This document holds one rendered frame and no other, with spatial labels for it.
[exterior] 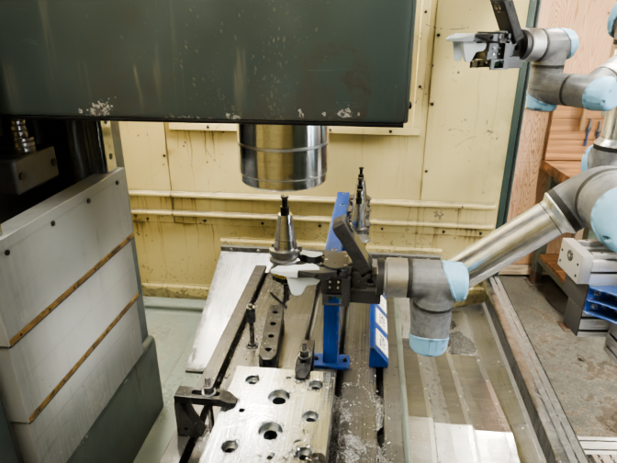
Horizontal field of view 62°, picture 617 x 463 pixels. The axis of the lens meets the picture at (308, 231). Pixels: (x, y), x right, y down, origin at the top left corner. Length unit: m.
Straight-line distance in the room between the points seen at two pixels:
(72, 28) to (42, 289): 0.46
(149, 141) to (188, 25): 1.34
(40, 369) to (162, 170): 1.20
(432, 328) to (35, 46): 0.81
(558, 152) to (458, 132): 1.86
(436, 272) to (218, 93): 0.49
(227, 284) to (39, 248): 1.12
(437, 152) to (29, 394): 1.48
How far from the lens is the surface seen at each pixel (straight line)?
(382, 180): 1.97
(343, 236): 0.94
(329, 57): 0.76
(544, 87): 1.41
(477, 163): 1.99
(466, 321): 2.11
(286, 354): 1.43
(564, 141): 3.75
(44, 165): 1.13
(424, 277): 0.96
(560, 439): 1.47
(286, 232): 0.95
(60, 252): 1.08
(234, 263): 2.11
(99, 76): 0.86
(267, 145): 0.84
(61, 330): 1.13
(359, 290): 0.99
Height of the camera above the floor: 1.74
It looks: 22 degrees down
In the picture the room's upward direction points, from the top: straight up
